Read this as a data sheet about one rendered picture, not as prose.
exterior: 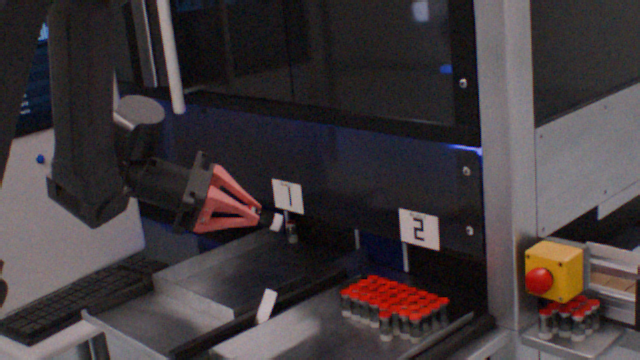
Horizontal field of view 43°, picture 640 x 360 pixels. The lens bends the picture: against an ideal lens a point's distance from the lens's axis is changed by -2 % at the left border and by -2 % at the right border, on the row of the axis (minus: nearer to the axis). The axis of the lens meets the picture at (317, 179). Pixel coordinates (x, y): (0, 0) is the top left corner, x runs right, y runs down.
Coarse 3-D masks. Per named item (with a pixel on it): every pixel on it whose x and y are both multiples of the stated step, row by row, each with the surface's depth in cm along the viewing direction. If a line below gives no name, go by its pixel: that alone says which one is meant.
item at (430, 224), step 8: (400, 208) 144; (400, 216) 144; (408, 216) 143; (416, 216) 142; (424, 216) 140; (432, 216) 139; (400, 224) 145; (408, 224) 144; (416, 224) 142; (424, 224) 141; (432, 224) 139; (408, 232) 144; (424, 232) 141; (432, 232) 140; (408, 240) 145; (416, 240) 143; (424, 240) 142; (432, 240) 140
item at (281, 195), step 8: (280, 184) 167; (288, 184) 165; (296, 184) 163; (280, 192) 168; (288, 192) 166; (296, 192) 164; (280, 200) 168; (288, 200) 166; (296, 200) 165; (288, 208) 167; (296, 208) 165
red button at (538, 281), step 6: (534, 270) 123; (540, 270) 123; (528, 276) 123; (534, 276) 122; (540, 276) 122; (546, 276) 122; (528, 282) 123; (534, 282) 123; (540, 282) 122; (546, 282) 122; (528, 288) 124; (534, 288) 123; (540, 288) 122; (546, 288) 122; (540, 294) 123
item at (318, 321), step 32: (288, 320) 142; (320, 320) 144; (352, 320) 143; (224, 352) 133; (256, 352) 135; (288, 352) 134; (320, 352) 133; (352, 352) 132; (384, 352) 131; (416, 352) 125
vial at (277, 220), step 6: (252, 210) 107; (258, 210) 107; (264, 210) 107; (264, 216) 107; (270, 216) 107; (276, 216) 107; (282, 216) 108; (258, 222) 107; (264, 222) 107; (270, 222) 107; (276, 222) 107; (282, 222) 107; (270, 228) 107; (276, 228) 107
